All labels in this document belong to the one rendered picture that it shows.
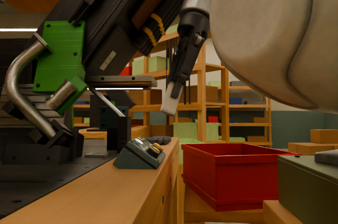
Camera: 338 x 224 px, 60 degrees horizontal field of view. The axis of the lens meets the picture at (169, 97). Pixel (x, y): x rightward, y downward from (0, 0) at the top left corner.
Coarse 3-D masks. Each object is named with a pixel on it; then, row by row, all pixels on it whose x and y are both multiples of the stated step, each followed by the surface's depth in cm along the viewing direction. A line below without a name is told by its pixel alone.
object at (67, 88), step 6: (66, 84) 71; (72, 84) 71; (60, 90) 70; (66, 90) 71; (72, 90) 72; (54, 96) 70; (60, 96) 70; (66, 96) 71; (48, 102) 69; (54, 102) 70; (60, 102) 71; (54, 108) 70
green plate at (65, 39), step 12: (48, 24) 81; (60, 24) 81; (84, 24) 81; (48, 36) 80; (60, 36) 80; (72, 36) 79; (60, 48) 78; (72, 48) 78; (48, 60) 77; (60, 60) 77; (72, 60) 77; (36, 72) 76; (48, 72) 76; (60, 72) 76; (72, 72) 76; (84, 72) 84; (36, 84) 75; (48, 84) 75; (60, 84) 75
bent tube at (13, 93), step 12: (36, 36) 75; (36, 48) 75; (48, 48) 75; (24, 60) 74; (12, 72) 73; (12, 84) 72; (12, 96) 71; (24, 108) 69; (36, 120) 68; (48, 132) 67
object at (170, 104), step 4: (172, 84) 63; (168, 88) 63; (172, 88) 63; (168, 92) 62; (180, 92) 63; (168, 96) 62; (164, 100) 62; (168, 100) 62; (172, 100) 62; (176, 100) 63; (164, 104) 62; (168, 104) 62; (172, 104) 62; (176, 104) 62; (164, 108) 61; (168, 108) 62; (172, 108) 62; (176, 108) 62; (164, 112) 62; (168, 112) 62; (172, 112) 62
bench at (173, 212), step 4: (176, 176) 149; (176, 180) 149; (176, 184) 149; (176, 188) 148; (176, 192) 148; (172, 196) 148; (176, 196) 148; (172, 200) 148; (176, 200) 148; (172, 204) 148; (176, 204) 148; (172, 208) 148; (176, 208) 148; (168, 212) 148; (172, 212) 148; (176, 212) 148; (168, 216) 148; (172, 216) 148; (176, 216) 147; (168, 220) 148; (172, 220) 147; (176, 220) 147
